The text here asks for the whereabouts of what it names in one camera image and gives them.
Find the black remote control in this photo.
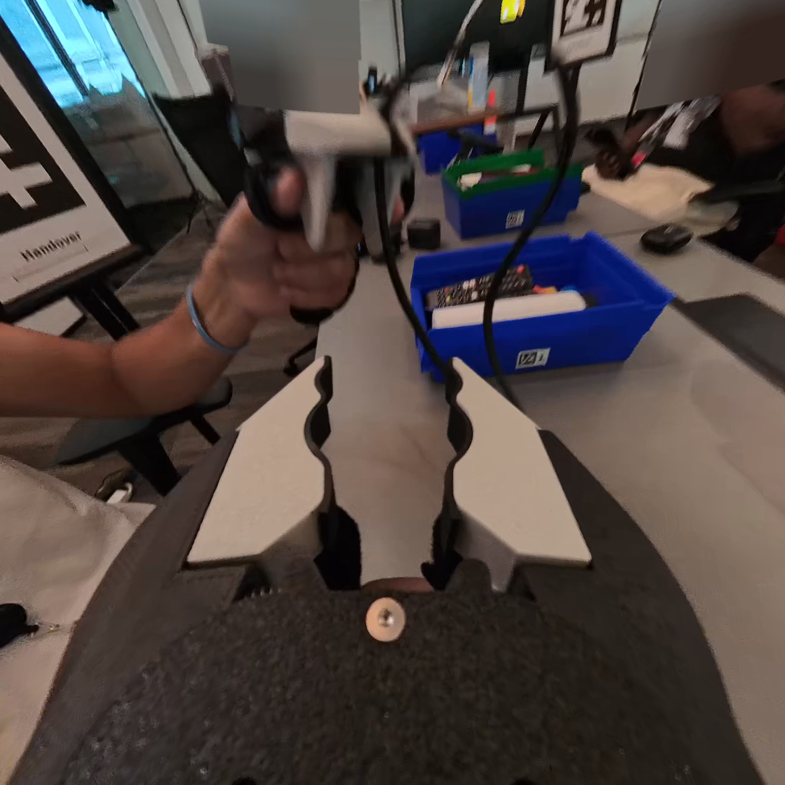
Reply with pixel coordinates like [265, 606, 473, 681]
[424, 264, 536, 310]

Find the dark grey desk mat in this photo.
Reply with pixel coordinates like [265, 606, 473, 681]
[670, 293, 785, 395]

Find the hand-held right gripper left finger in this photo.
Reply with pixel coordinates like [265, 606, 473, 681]
[186, 356, 336, 568]

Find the black white fiducial sign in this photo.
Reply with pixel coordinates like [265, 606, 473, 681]
[0, 52, 144, 307]
[551, 0, 618, 66]

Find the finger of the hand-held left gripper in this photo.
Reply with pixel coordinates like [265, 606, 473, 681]
[357, 161, 387, 258]

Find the cream cloth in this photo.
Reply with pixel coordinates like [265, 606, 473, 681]
[581, 162, 740, 239]

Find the black action camera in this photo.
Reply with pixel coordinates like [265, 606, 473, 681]
[406, 217, 443, 251]

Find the blue plastic bin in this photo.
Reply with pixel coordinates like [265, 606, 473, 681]
[409, 231, 677, 382]
[416, 126, 491, 177]
[440, 162, 585, 241]

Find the person's left hand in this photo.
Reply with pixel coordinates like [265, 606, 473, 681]
[187, 166, 364, 352]

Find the black cable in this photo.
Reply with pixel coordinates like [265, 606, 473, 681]
[365, 37, 585, 410]

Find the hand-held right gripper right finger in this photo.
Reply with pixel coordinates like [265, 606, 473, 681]
[437, 357, 593, 593]

